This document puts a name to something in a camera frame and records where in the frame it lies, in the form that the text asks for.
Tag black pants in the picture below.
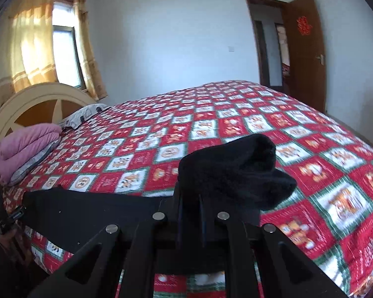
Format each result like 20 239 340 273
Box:
22 133 297 274

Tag brown wooden door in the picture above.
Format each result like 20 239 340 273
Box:
283 0 327 114

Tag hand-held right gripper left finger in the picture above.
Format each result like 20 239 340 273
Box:
28 189 183 298

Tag wide yellow curtain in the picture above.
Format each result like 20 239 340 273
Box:
0 0 58 106

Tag grey blue pillow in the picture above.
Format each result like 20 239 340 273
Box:
8 140 61 187

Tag brown door frame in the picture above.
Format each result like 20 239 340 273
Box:
244 0 289 94

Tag narrow yellow curtain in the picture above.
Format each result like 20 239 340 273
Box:
72 0 108 100

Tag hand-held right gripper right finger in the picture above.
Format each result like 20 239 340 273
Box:
199 194 350 298

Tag cream wooden headboard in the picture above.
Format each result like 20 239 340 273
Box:
0 82 97 224

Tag folded pink quilt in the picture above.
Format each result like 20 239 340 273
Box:
0 123 63 184

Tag white patterned pillow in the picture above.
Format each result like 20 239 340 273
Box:
58 103 109 130

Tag red printed bed blanket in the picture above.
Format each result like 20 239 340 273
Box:
3 80 373 298

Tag red paper door decoration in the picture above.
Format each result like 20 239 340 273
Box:
296 15 310 36

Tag window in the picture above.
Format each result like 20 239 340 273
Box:
51 0 88 92

